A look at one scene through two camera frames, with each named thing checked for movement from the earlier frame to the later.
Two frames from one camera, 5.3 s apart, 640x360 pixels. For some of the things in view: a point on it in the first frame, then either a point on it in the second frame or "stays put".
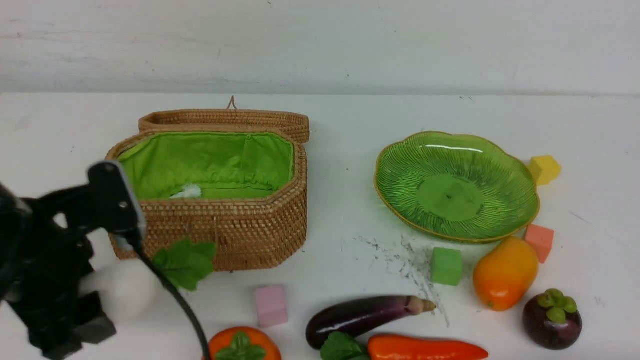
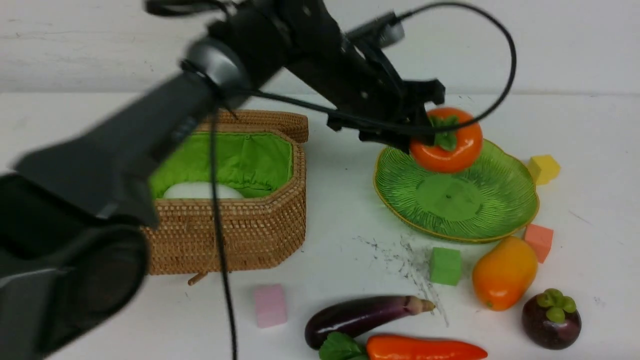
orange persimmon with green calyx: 244,343 → 453,150
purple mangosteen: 552,320 stays put
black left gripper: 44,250 → 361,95
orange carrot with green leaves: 339,346 stays put
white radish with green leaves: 127,290 → 201,190
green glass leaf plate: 455,187 stays put
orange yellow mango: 503,274 stays put
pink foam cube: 271,305 stays put
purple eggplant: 352,319 stays put
